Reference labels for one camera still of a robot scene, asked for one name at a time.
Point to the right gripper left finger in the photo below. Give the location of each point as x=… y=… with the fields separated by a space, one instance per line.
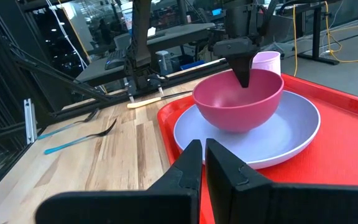
x=166 y=208

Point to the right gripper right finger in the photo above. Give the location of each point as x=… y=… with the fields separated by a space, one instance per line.
x=259 y=205

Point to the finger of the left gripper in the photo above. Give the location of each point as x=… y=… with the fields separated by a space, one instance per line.
x=242 y=68

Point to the light pink mug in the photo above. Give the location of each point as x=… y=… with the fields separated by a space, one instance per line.
x=269 y=63

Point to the magenta bowl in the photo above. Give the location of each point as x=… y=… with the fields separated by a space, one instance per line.
x=228 y=112

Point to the lavender round plate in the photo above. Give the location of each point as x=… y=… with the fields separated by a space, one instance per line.
x=275 y=140

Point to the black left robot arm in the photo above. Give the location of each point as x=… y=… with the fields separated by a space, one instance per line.
x=140 y=46

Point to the red plastic tray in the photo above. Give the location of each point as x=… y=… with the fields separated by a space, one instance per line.
x=337 y=140

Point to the blue box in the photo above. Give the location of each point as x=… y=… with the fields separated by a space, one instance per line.
x=193 y=65

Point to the grey desk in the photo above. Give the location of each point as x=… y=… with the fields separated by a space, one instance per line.
x=172 y=35

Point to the backlit keyboard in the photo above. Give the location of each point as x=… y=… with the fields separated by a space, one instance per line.
x=116 y=60

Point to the person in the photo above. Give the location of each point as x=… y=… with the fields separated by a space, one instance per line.
x=105 y=31

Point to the black desk frame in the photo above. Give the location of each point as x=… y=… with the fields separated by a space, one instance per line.
x=318 y=31

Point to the black aluminium table frame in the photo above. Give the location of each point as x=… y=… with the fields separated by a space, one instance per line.
x=73 y=82

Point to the silver bracket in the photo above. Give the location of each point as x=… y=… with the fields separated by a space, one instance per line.
x=30 y=124

